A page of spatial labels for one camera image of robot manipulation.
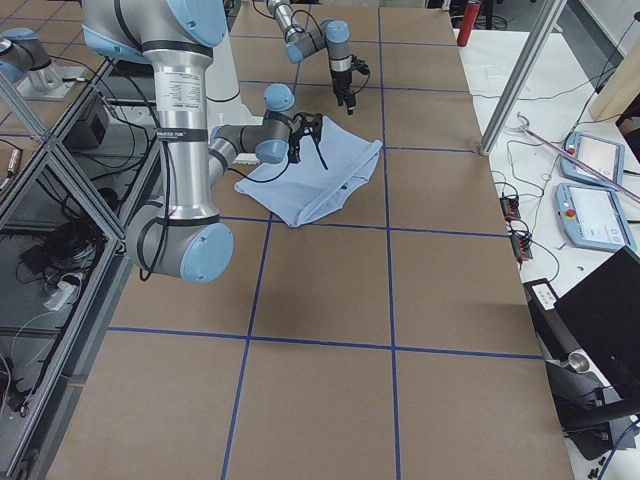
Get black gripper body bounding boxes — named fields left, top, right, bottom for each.
left=288, top=119, right=306, bottom=156
left=331, top=70, right=352, bottom=100

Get light blue t-shirt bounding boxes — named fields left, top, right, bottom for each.
left=234, top=117, right=382, bottom=228

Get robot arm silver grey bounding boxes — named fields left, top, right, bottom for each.
left=266, top=0, right=357, bottom=115
left=82, top=1, right=305, bottom=283

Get red cylinder bottle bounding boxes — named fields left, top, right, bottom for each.
left=456, top=0, right=481, bottom=47

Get reacher grabber stick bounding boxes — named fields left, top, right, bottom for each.
left=516, top=113, right=639, bottom=203

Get blue teach pendant far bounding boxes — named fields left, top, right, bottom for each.
left=560, top=132, right=625, bottom=186

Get blue teach pendant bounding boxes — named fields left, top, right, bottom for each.
left=555, top=183, right=636, bottom=252
left=560, top=132, right=625, bottom=186

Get blue teach pendant near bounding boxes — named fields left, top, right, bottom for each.
left=555, top=183, right=636, bottom=252

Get black laptop on stand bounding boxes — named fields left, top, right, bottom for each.
left=524, top=247, right=639, bottom=460

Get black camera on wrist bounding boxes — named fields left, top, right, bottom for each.
left=350, top=55, right=370, bottom=76
left=297, top=112, right=323, bottom=142

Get white robot mounting base plate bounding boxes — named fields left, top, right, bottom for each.
left=198, top=1, right=262, bottom=135

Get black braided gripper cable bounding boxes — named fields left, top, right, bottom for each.
left=137, top=124, right=331, bottom=282

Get aluminium frame post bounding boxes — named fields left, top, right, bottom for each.
left=479, top=0, right=567, bottom=156

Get aluminium frame rack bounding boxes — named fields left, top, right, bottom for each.
left=1, top=61, right=160, bottom=479

